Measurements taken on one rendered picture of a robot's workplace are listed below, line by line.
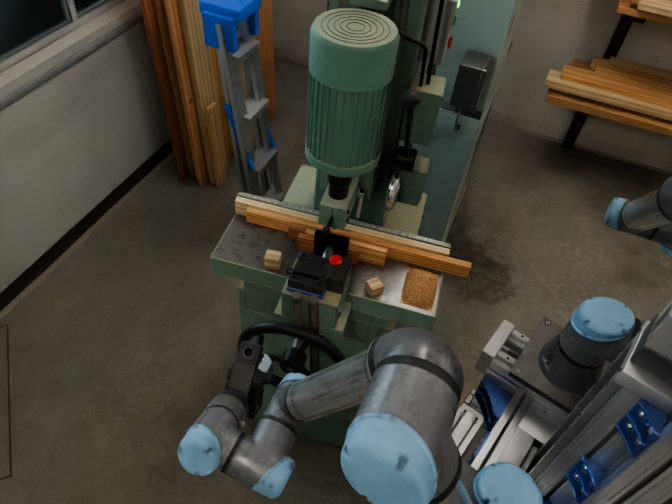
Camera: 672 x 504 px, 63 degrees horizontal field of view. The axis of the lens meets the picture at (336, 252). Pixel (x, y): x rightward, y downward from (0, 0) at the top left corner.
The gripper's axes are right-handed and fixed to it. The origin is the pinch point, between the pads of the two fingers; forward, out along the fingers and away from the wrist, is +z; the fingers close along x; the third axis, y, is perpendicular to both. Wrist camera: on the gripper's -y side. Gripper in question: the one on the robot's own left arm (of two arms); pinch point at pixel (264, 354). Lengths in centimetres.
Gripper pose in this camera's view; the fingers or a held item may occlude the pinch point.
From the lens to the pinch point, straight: 128.3
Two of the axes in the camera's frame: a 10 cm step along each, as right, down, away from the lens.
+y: -1.9, 9.3, 3.0
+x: 9.6, 2.4, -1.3
